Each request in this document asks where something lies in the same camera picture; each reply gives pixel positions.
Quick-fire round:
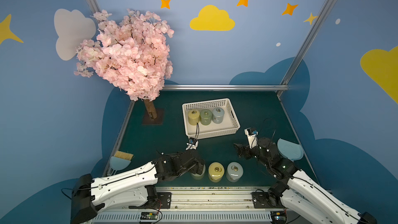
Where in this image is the green canister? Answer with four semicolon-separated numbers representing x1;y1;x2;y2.
191;166;206;180
200;109;212;125

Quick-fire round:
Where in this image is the yellow canister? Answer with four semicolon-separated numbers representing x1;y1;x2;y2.
208;162;225;183

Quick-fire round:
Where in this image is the light blue canister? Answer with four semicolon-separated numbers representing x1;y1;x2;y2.
212;107;225;124

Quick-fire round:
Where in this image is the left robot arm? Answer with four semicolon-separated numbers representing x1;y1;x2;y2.
70;149;205;224

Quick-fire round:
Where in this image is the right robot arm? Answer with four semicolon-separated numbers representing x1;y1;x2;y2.
234;138;377;224

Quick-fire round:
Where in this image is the white perforated plastic basket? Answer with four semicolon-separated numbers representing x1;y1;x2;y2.
182;98;240;140

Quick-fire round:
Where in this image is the yellow-green canister back left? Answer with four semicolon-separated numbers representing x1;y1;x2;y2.
188;109;201;126

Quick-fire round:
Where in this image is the light blue dustpan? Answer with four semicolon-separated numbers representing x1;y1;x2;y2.
277;139;304;161

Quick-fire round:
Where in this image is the light blue hand brush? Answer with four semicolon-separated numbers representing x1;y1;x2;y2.
109;151;134;173

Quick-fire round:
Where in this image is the left controller board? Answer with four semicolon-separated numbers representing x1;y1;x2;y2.
140;212;158;222

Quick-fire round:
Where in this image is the controller board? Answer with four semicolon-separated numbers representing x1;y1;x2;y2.
140;212;158;222
271;212;287;224

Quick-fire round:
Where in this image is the right controller board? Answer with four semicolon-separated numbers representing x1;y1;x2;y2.
271;212;287;224

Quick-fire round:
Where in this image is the pink cherry blossom tree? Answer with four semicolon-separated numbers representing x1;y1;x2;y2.
74;10;174;120

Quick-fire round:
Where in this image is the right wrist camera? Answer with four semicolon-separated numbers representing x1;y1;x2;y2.
245;128;258;149

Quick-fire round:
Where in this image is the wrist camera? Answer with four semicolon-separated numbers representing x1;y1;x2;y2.
186;137;199;150
245;128;258;149

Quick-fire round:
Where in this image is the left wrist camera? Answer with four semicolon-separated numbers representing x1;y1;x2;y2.
186;137;199;150

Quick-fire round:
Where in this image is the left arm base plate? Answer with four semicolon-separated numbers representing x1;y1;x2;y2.
128;192;172;209

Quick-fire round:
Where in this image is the aluminium front rail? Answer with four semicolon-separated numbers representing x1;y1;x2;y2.
84;187;293;224

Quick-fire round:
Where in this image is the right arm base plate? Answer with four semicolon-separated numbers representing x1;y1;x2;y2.
251;191;285;209

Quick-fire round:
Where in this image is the dark metal tree base plate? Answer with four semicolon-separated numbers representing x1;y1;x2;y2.
142;108;165;125

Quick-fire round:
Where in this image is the aluminium back frame bar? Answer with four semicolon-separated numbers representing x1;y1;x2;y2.
163;85;289;91

